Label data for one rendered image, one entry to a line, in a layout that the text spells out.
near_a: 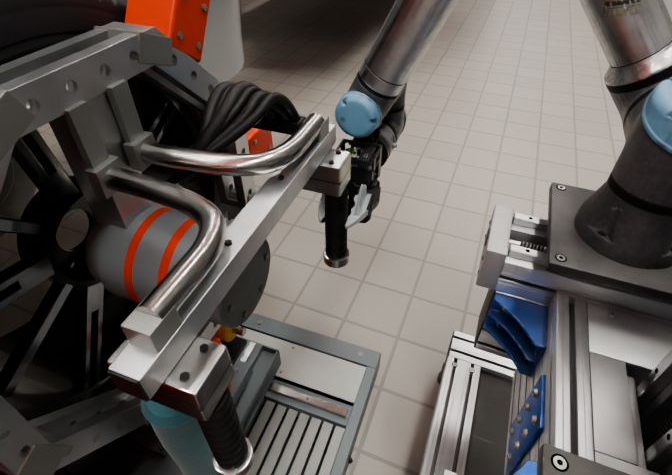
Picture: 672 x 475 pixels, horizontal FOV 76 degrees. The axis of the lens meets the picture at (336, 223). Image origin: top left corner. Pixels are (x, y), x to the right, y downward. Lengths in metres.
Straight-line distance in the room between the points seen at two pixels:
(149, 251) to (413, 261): 1.36
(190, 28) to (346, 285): 1.24
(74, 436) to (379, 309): 1.16
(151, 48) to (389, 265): 1.37
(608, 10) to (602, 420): 0.55
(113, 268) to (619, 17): 0.75
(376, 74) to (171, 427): 0.56
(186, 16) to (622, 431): 0.76
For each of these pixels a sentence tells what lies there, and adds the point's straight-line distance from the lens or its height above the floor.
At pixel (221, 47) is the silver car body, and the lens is 1.37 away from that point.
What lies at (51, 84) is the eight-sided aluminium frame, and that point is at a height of 1.11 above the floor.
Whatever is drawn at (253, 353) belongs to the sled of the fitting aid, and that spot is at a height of 0.17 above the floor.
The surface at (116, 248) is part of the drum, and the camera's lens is 0.60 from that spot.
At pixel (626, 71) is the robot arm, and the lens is 0.79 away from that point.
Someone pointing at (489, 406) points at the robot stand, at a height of 0.21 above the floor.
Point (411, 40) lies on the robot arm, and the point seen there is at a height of 1.08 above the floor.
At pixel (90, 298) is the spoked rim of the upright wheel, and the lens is 0.74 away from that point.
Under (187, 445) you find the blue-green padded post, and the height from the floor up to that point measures 0.67.
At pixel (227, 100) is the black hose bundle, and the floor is 1.04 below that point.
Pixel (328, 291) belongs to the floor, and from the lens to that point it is 1.66.
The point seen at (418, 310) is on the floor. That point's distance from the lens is 1.63.
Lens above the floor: 1.27
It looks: 41 degrees down
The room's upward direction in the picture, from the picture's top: straight up
